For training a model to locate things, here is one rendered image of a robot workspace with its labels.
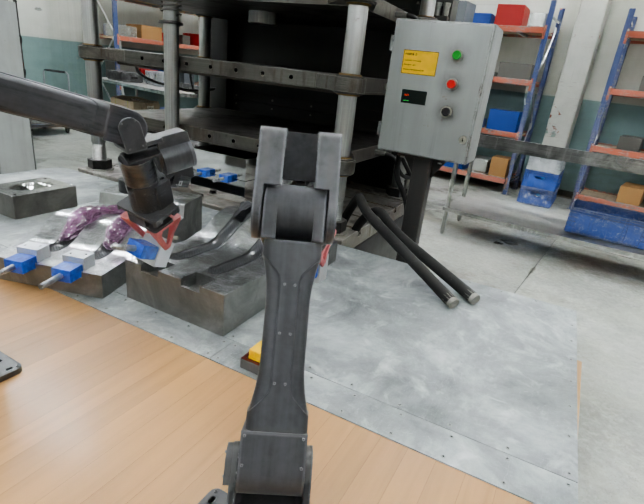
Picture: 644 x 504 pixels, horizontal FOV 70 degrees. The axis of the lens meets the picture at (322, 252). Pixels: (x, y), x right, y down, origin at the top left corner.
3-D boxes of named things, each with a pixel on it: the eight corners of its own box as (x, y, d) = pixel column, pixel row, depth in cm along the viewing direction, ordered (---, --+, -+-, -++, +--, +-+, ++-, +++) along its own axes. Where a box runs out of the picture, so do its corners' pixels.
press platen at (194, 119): (350, 216, 150) (357, 161, 144) (80, 148, 202) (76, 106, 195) (421, 178, 220) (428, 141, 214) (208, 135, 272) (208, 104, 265)
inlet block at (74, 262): (53, 301, 90) (50, 276, 88) (30, 297, 90) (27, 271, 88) (96, 275, 102) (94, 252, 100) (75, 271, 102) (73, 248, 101)
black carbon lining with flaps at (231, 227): (219, 285, 95) (220, 241, 91) (160, 264, 101) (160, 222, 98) (303, 241, 124) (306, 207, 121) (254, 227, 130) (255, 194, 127)
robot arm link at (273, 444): (240, 480, 51) (268, 190, 55) (301, 483, 51) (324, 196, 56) (233, 503, 44) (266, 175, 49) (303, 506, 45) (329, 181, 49)
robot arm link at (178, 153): (184, 160, 91) (166, 97, 85) (202, 170, 85) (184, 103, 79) (125, 178, 86) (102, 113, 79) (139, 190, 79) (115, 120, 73)
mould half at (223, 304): (222, 336, 90) (224, 273, 85) (126, 297, 100) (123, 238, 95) (335, 260, 132) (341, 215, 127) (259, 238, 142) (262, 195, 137)
